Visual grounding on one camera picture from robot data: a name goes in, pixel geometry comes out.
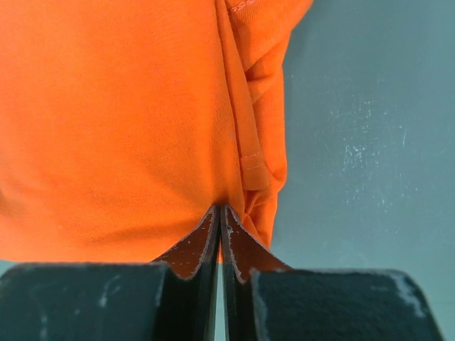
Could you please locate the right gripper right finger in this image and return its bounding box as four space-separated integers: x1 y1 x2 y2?
220 205 443 341

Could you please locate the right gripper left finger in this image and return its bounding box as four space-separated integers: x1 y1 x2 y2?
1 206 219 340

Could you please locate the orange t shirt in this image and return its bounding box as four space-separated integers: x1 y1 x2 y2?
1 1 311 262

